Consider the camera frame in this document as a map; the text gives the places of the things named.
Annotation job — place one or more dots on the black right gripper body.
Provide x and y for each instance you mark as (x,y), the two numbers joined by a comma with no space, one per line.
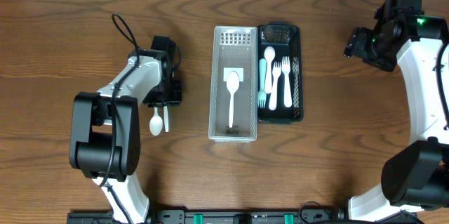
(353,42)

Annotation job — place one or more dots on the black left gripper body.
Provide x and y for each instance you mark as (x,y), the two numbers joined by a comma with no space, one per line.
(163,101)

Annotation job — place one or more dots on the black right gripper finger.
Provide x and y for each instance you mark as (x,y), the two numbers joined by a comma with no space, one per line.
(349,48)
(363,43)

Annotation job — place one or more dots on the white plastic spoon upside-down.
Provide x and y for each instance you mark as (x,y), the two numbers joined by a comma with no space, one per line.
(156,123)

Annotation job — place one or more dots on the white plastic fork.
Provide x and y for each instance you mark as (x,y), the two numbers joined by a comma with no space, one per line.
(285,67)
(276,72)

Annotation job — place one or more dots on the small white plastic spoon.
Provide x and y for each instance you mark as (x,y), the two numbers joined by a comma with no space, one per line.
(269,54)

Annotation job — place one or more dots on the pale green plastic fork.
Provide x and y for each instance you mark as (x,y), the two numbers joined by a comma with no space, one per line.
(262,96)

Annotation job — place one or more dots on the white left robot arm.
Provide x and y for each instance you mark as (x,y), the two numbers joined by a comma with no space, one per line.
(105,142)

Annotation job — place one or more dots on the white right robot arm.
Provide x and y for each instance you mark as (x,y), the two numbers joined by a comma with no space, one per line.
(415,179)

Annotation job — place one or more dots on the clear plastic basket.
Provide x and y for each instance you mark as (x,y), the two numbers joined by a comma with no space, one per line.
(234,49)

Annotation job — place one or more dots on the black plastic basket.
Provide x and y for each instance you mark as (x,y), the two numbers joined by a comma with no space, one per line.
(285,39)

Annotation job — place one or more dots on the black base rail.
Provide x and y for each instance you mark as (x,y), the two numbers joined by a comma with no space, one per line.
(306,214)

